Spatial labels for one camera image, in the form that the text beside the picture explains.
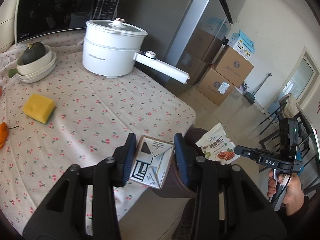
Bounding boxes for cardboard box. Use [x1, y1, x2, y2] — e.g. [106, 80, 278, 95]
[197, 68, 235, 106]
[214, 46, 254, 87]

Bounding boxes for orange carrot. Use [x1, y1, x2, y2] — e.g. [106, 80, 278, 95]
[0, 122, 18, 149]

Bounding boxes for yellow green sponge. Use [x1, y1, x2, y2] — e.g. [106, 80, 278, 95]
[23, 94, 56, 124]

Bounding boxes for cherry print tablecloth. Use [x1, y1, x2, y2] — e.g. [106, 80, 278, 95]
[1, 31, 196, 233]

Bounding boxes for grey refrigerator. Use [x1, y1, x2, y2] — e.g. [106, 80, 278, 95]
[118, 0, 232, 85]

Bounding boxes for white electric cooking pot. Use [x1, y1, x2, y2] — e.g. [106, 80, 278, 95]
[82, 18, 189, 83]

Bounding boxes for white rice cooker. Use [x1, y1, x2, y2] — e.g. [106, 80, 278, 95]
[0, 0, 17, 53]

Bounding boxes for blue white milk carton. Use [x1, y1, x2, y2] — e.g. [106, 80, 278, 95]
[130, 135, 175, 190]

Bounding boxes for white stacked bowls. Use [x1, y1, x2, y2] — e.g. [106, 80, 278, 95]
[17, 46, 57, 83]

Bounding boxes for dark green pumpkin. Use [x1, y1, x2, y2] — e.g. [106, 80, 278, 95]
[22, 42, 46, 64]

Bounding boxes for cardboard box upper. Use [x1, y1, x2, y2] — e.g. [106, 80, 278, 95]
[214, 46, 254, 87]

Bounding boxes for right hand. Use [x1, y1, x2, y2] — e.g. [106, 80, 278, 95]
[267, 170, 304, 216]

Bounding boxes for brown round trash bin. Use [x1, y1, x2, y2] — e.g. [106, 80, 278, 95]
[150, 127, 226, 199]

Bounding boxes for snack nut bag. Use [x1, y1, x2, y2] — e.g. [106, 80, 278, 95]
[196, 123, 240, 165]

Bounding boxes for black folding chair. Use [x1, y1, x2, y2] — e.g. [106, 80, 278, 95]
[259, 95, 319, 193]

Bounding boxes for black microwave oven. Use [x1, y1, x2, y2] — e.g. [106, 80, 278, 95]
[15, 0, 120, 43]

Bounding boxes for cardboard box lower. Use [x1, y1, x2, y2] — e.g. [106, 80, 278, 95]
[197, 68, 235, 106]

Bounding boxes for blue white small box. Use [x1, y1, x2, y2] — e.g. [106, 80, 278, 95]
[227, 29, 255, 60]

